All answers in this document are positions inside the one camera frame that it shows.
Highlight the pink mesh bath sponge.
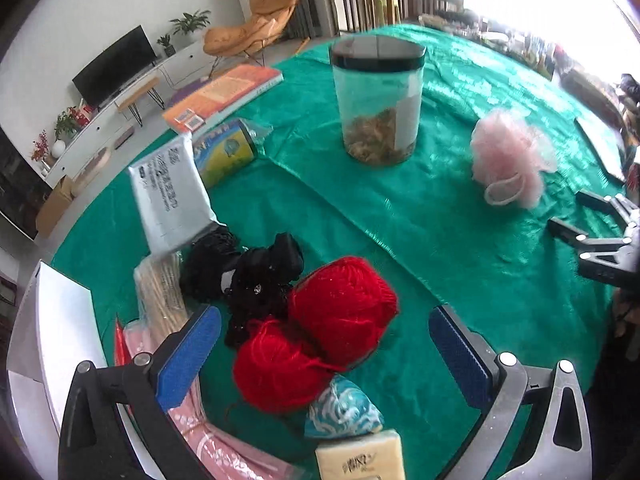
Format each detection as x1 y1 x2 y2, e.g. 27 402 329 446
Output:
470 108 558 209

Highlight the yellow tissue pack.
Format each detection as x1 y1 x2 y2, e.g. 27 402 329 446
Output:
316 430 406 480

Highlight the cotton swab pack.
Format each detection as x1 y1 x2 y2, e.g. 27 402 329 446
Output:
134 252 190 347

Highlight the red yarn ball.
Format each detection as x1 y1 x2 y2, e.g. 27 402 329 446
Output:
232 318 344 415
288 256 399 370

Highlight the blue patterned triangular pouch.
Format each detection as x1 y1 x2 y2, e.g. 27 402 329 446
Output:
304 375 384 440

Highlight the black fabric bundle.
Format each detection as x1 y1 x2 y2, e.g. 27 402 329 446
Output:
180 226 304 349

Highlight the white cardboard box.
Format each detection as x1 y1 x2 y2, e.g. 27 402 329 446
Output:
6 261 106 479

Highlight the pink patterned packet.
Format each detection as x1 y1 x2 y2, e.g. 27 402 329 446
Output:
114 320 304 479

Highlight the grey plastic mailer bag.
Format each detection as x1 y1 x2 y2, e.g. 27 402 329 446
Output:
128 133 219 256

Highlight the dark glass display cabinet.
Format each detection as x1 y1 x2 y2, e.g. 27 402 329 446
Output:
0 131 51 240

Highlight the clear jar black lid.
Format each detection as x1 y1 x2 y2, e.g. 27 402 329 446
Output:
329 35 426 166

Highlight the red flower vase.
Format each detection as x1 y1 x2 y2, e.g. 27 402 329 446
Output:
30 130 66 162

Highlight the blue yellow wrapped roll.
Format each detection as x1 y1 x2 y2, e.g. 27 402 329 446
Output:
192 118 273 188

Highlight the dark wooden chair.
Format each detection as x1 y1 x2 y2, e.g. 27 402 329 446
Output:
329 0 401 36

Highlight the small wooden side table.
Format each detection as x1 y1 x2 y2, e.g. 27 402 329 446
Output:
116 76 166 127

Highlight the black flat television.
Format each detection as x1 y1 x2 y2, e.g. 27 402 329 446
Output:
73 25 156 107

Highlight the white tv cabinet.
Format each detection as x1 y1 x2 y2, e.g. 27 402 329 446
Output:
44 40 214 188

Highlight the orange book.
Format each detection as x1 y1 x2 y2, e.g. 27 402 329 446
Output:
163 64 283 133

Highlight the small potted plant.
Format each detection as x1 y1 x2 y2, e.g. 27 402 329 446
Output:
156 34 176 58

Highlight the orange lounge chair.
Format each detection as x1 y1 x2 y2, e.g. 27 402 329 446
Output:
203 0 299 58

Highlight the green potted plant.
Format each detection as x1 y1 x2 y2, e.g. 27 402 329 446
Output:
170 10 210 44

